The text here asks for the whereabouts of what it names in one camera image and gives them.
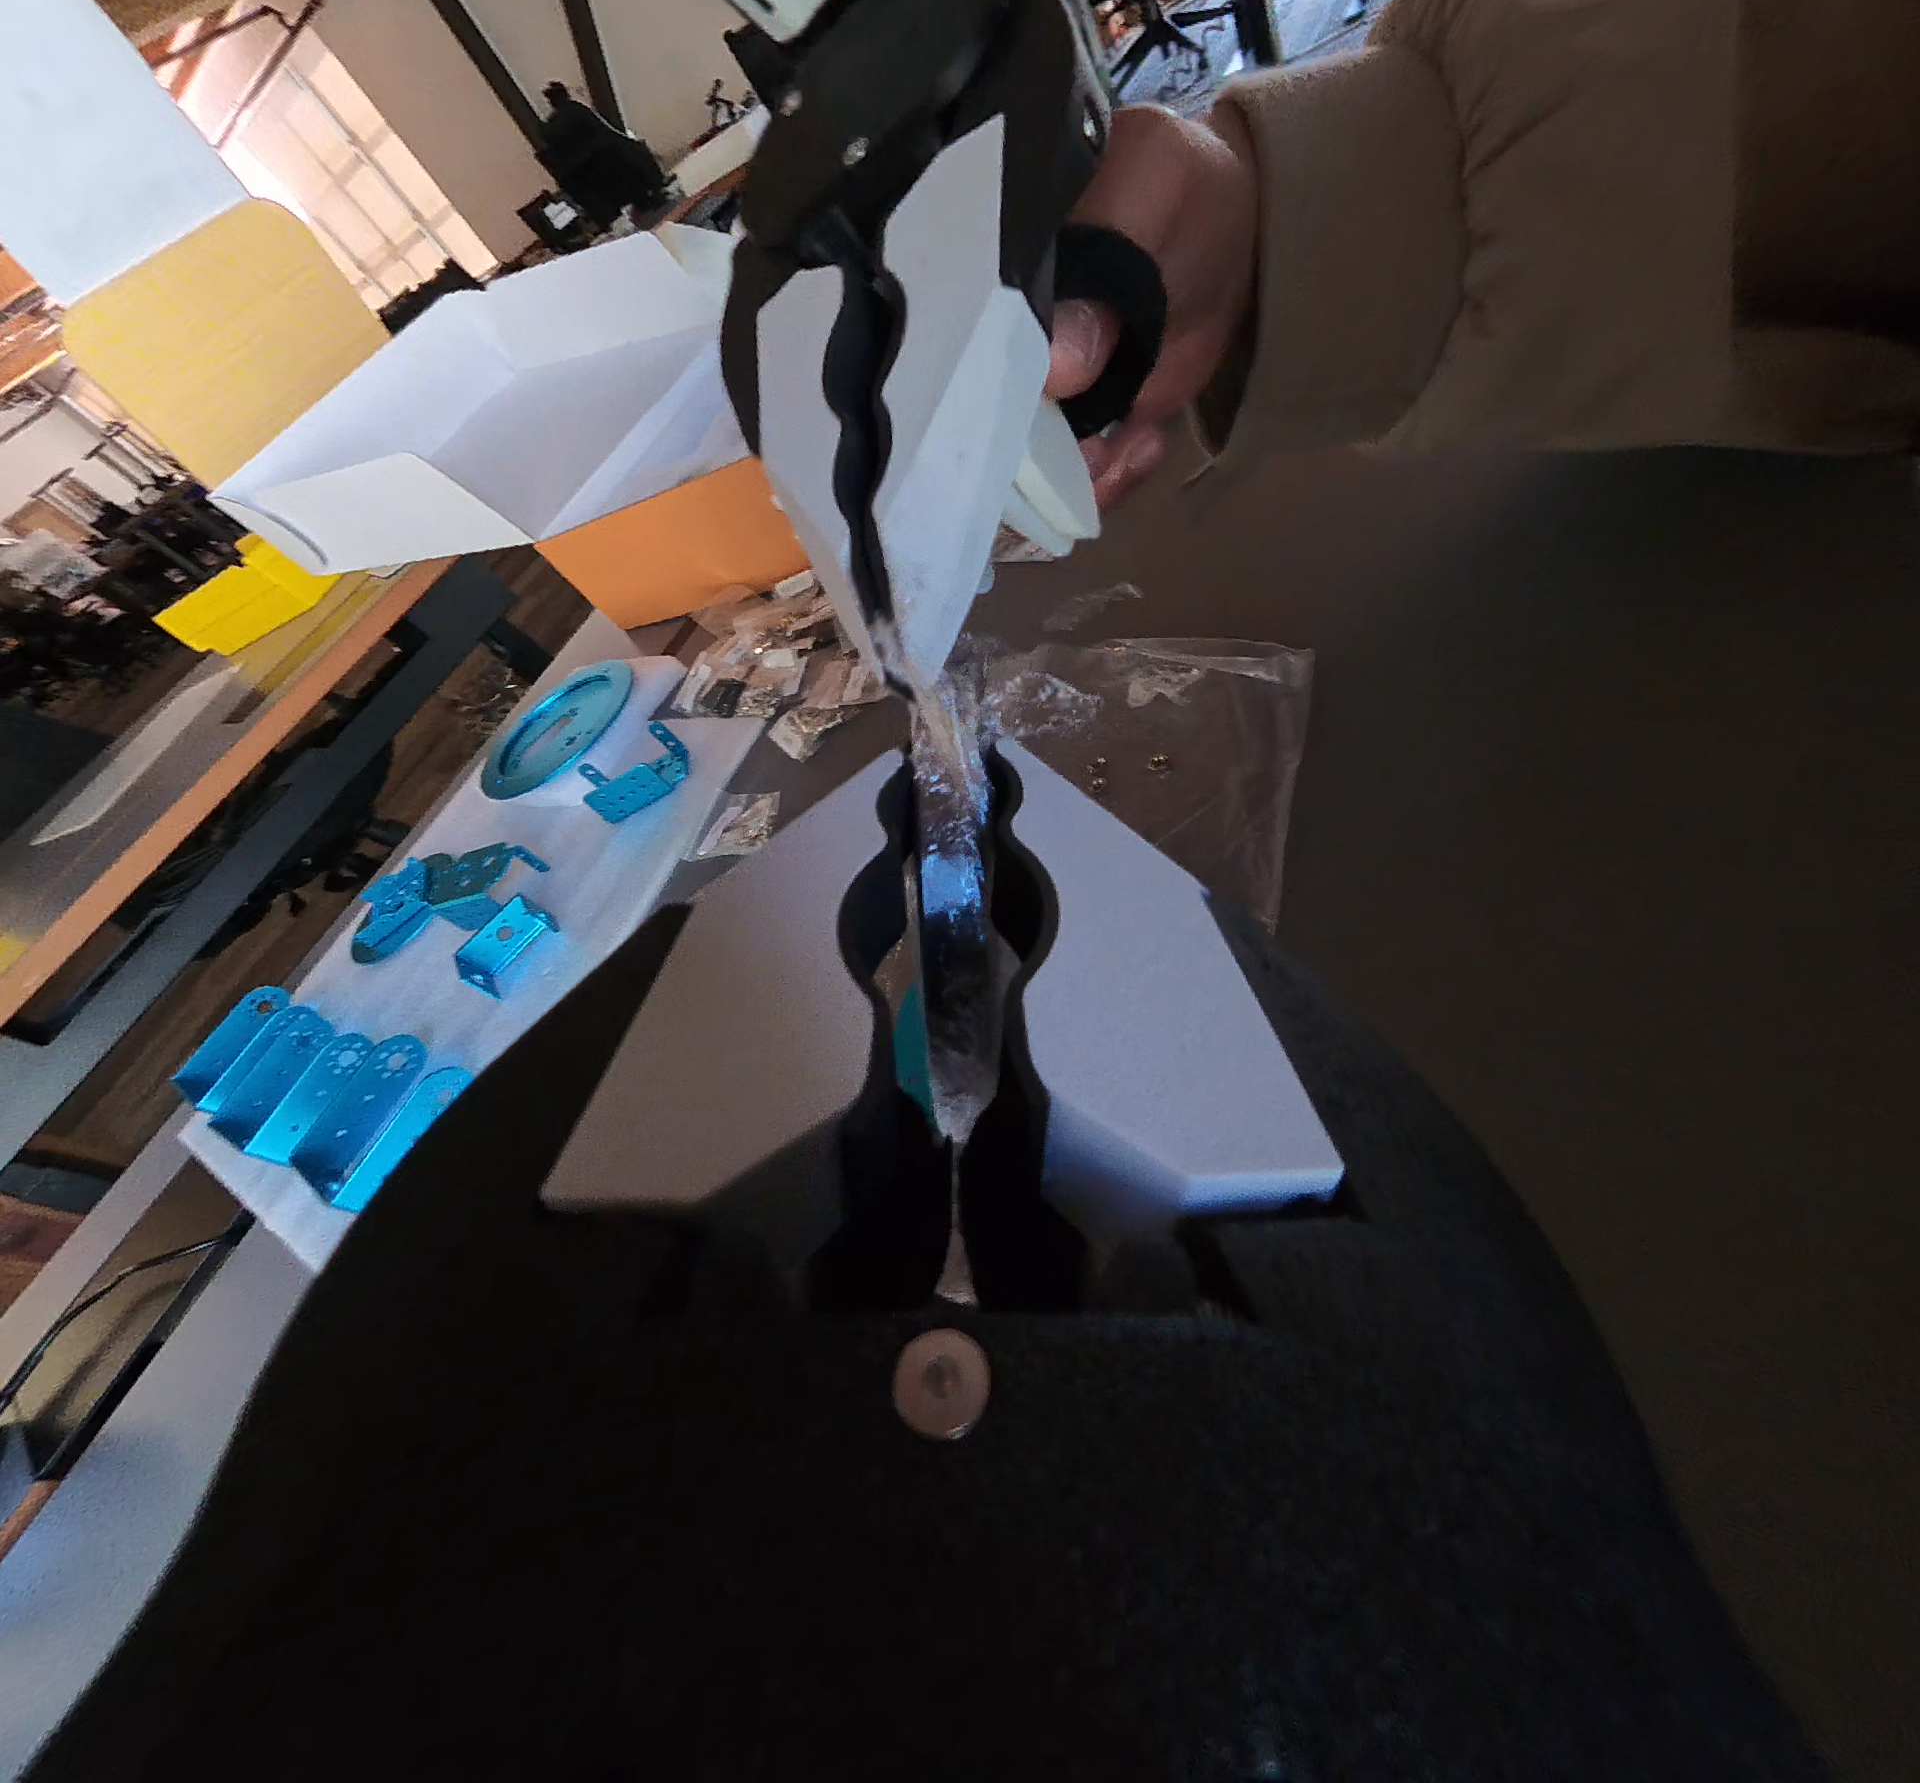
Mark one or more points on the white foam sheet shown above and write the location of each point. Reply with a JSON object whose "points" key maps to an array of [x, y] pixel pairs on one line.
{"points": [[600, 898]]}

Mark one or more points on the orange cardboard box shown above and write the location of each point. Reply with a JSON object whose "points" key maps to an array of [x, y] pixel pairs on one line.
{"points": [[525, 403]]}

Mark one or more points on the yellow and white panel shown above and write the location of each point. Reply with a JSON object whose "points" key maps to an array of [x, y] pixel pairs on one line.
{"points": [[194, 327]]}

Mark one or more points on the large clear plastic bag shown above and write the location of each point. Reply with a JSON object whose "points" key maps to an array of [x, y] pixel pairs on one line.
{"points": [[1215, 762]]}

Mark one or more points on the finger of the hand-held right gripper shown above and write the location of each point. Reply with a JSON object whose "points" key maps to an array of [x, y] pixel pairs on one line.
{"points": [[795, 419], [961, 434]]}

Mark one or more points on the stack of yellow boxes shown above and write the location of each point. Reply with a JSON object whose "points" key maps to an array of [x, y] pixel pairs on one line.
{"points": [[256, 599]]}

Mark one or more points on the person's right hand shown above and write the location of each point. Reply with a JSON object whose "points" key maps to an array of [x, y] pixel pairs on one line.
{"points": [[1201, 268]]}

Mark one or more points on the small blue U bracket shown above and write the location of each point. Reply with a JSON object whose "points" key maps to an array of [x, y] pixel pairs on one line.
{"points": [[639, 787]]}

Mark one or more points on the wooden-edged table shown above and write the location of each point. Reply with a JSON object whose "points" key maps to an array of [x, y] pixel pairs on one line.
{"points": [[194, 778]]}

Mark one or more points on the loose screws and nuts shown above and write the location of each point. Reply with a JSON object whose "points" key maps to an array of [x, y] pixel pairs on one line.
{"points": [[1159, 762]]}

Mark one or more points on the blue round metal disc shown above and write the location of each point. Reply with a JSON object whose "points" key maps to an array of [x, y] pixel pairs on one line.
{"points": [[910, 1048]]}

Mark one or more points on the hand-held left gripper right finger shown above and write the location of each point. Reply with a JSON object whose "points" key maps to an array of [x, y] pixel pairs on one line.
{"points": [[1170, 1048]]}

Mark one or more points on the pile of small screw bags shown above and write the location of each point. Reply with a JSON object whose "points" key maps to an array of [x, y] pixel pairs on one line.
{"points": [[780, 679]]}

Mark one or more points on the group of blue metal brackets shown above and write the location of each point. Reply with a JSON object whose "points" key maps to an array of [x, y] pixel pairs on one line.
{"points": [[330, 1108]]}

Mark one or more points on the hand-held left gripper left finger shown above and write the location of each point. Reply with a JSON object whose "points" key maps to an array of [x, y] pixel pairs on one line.
{"points": [[722, 1048]]}

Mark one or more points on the person's right forearm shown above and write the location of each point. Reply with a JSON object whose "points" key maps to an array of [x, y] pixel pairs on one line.
{"points": [[1500, 192]]}

